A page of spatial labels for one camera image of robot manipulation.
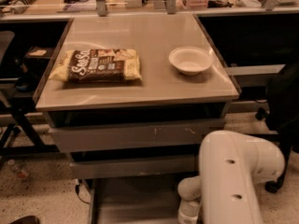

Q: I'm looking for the grey top drawer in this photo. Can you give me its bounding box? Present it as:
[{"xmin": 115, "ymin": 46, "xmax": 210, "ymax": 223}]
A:
[{"xmin": 50, "ymin": 119, "xmax": 225, "ymax": 153}]

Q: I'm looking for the grey middle drawer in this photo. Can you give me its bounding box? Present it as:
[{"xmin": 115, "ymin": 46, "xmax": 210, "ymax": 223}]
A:
[{"xmin": 70, "ymin": 155, "xmax": 198, "ymax": 179}]

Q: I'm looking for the grey bottom drawer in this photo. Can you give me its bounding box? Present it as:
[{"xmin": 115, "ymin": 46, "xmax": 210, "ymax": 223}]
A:
[{"xmin": 88, "ymin": 174, "xmax": 184, "ymax": 224}]

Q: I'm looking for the dark shoe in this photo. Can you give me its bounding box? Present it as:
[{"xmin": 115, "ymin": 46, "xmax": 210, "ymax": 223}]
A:
[{"xmin": 9, "ymin": 216, "xmax": 39, "ymax": 224}]

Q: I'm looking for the white paper bowl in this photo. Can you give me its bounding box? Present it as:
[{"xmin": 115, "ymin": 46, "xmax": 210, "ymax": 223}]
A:
[{"xmin": 168, "ymin": 47, "xmax": 214, "ymax": 76}]

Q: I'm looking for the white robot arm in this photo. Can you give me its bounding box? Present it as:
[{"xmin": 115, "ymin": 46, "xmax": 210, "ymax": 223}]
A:
[{"xmin": 178, "ymin": 131, "xmax": 285, "ymax": 224}]

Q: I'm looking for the grey drawer cabinet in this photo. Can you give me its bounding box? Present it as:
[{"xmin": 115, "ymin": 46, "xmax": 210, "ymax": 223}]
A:
[{"xmin": 36, "ymin": 14, "xmax": 239, "ymax": 224}]

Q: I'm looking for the black power cable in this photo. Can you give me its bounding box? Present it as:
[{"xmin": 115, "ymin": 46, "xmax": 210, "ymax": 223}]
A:
[{"xmin": 74, "ymin": 182, "xmax": 92, "ymax": 205}]

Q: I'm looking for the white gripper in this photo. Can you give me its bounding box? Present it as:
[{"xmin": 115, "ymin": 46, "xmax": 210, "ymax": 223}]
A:
[{"xmin": 178, "ymin": 200, "xmax": 200, "ymax": 224}]

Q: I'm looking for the clear plastic bottle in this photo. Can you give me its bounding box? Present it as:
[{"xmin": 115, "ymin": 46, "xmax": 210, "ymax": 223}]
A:
[{"xmin": 7, "ymin": 160, "xmax": 29, "ymax": 180}]

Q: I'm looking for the grey drawer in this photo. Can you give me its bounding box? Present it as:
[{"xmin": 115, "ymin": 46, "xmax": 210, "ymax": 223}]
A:
[
  {"xmin": 88, "ymin": 174, "xmax": 184, "ymax": 224},
  {"xmin": 70, "ymin": 155, "xmax": 198, "ymax": 179},
  {"xmin": 50, "ymin": 119, "xmax": 225, "ymax": 153}
]

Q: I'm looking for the black table stand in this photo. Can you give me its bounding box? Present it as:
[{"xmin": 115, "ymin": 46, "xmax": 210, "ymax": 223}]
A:
[{"xmin": 0, "ymin": 77, "xmax": 58, "ymax": 162}]

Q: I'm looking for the brown yellow snack bag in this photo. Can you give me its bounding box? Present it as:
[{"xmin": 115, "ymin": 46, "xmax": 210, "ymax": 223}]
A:
[{"xmin": 49, "ymin": 49, "xmax": 142, "ymax": 83}]

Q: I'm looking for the black office chair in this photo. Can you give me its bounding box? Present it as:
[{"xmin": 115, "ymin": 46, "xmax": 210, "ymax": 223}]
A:
[{"xmin": 255, "ymin": 62, "xmax": 299, "ymax": 193}]

